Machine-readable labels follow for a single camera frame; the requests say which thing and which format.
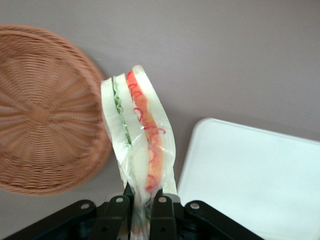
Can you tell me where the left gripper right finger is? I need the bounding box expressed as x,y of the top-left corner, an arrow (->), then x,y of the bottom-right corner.
149,190 -> 265,240

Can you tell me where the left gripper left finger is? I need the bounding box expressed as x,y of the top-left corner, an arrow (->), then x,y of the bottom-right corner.
1,182 -> 135,240

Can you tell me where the triangle sandwich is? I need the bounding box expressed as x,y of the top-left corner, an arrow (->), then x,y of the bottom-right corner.
100,64 -> 179,240

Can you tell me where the cream plastic tray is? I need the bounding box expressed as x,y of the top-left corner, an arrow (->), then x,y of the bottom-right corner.
175,117 -> 320,240

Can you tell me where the large brown wicker basket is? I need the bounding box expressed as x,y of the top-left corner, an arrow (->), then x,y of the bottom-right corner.
0,23 -> 114,197

